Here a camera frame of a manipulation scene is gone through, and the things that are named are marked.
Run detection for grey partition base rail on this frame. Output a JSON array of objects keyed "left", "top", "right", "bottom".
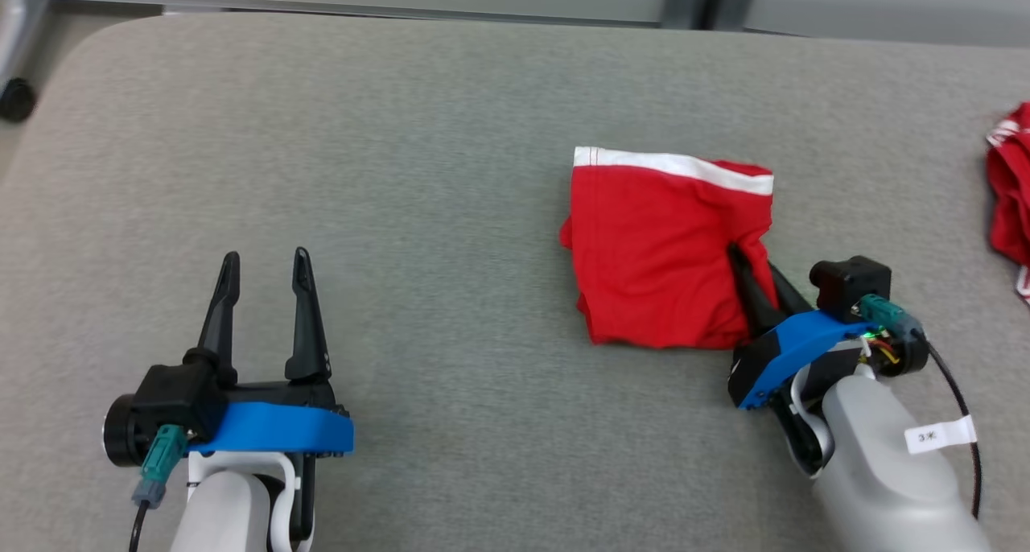
[{"left": 44, "top": 0, "right": 670, "bottom": 30}]

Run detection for teal right camera connector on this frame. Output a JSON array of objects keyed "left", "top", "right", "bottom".
[{"left": 856, "top": 294, "right": 926, "bottom": 340}]

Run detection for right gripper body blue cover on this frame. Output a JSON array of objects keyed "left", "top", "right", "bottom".
[{"left": 727, "top": 309, "right": 931, "bottom": 412}]

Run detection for black camera cable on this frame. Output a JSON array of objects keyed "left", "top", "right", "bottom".
[
  {"left": 916, "top": 338, "right": 984, "bottom": 522},
  {"left": 127, "top": 502, "right": 151, "bottom": 552}
]

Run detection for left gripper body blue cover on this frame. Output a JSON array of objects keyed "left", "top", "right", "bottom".
[{"left": 192, "top": 380, "right": 356, "bottom": 458}]

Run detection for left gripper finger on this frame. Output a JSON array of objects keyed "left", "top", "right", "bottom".
[
  {"left": 284, "top": 246, "right": 332, "bottom": 382},
  {"left": 185, "top": 251, "right": 241, "bottom": 386}
]

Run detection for black caster wheel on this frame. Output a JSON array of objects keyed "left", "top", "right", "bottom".
[{"left": 0, "top": 76, "right": 38, "bottom": 124}]

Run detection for black left camera cable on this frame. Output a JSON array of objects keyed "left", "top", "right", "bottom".
[{"left": 127, "top": 502, "right": 151, "bottom": 552}]

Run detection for grey metal floor frame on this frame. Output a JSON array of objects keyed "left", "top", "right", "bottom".
[{"left": 0, "top": 0, "right": 51, "bottom": 86}]

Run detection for teal left camera connector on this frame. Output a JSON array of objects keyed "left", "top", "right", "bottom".
[{"left": 132, "top": 424, "right": 188, "bottom": 510}]

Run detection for white cable label tag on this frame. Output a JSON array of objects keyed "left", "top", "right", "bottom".
[{"left": 904, "top": 414, "right": 979, "bottom": 455}]

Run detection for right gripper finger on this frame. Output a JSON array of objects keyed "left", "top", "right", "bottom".
[
  {"left": 727, "top": 244, "right": 786, "bottom": 338},
  {"left": 768, "top": 262, "right": 814, "bottom": 319}
]

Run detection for black right camera cable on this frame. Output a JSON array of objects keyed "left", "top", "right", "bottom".
[{"left": 916, "top": 338, "right": 984, "bottom": 522}]

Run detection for teal camera connector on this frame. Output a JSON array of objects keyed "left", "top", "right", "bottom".
[
  {"left": 856, "top": 294, "right": 926, "bottom": 340},
  {"left": 132, "top": 424, "right": 188, "bottom": 510}
]

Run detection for red jersey with lettering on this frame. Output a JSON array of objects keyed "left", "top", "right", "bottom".
[{"left": 986, "top": 101, "right": 1030, "bottom": 306}]

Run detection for red shorts with white band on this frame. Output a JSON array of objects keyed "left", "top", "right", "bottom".
[{"left": 558, "top": 146, "right": 776, "bottom": 351}]

